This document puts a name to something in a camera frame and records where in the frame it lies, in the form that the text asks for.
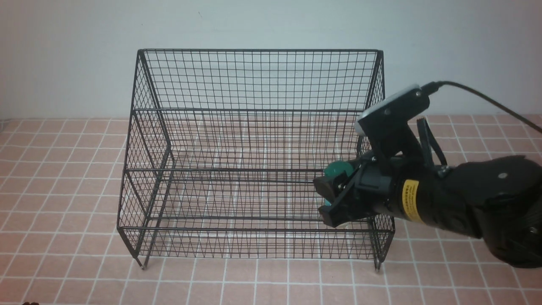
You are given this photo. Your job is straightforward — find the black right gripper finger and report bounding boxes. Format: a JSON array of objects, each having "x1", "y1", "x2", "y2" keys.
[{"x1": 313, "y1": 161, "x2": 367, "y2": 203}]

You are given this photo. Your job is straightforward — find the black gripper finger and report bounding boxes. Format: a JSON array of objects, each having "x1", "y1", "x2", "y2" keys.
[{"x1": 318, "y1": 186, "x2": 360, "y2": 228}]

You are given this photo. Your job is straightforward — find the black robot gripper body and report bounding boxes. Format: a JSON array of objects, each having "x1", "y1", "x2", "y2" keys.
[{"x1": 341, "y1": 156, "x2": 420, "y2": 222}]

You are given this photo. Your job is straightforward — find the green-capped seasoning bottle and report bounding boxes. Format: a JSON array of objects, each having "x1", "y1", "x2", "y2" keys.
[{"x1": 324, "y1": 161, "x2": 354, "y2": 206}]

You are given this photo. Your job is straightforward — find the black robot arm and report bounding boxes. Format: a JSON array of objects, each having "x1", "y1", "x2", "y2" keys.
[{"x1": 313, "y1": 155, "x2": 542, "y2": 269}]

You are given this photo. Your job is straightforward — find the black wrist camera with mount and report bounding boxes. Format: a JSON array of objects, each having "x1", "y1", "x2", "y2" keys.
[{"x1": 354, "y1": 82, "x2": 448, "y2": 174}]

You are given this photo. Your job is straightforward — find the black camera cable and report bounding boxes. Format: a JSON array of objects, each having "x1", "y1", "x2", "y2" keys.
[{"x1": 420, "y1": 80, "x2": 542, "y2": 134}]

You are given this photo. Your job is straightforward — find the black wire mesh shelf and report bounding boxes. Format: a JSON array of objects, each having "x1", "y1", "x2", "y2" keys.
[{"x1": 117, "y1": 50, "x2": 395, "y2": 269}]

